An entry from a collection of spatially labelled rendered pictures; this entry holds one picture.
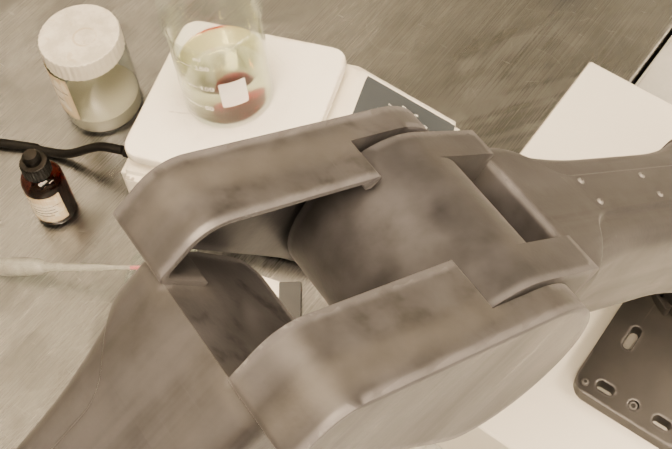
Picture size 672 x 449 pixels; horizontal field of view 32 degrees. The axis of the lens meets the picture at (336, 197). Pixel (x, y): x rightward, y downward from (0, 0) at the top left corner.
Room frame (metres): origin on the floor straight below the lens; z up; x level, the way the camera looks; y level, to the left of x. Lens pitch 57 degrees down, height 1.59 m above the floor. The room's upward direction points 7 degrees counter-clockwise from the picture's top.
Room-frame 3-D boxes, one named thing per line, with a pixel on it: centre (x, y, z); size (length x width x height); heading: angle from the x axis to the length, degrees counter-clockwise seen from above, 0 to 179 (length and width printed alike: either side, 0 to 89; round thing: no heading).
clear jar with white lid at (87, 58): (0.57, 0.17, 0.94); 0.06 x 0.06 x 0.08
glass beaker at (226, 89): (0.49, 0.06, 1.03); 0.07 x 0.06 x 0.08; 55
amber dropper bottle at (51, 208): (0.48, 0.20, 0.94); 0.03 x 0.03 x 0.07
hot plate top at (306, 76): (0.48, 0.06, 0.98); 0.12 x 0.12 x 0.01; 66
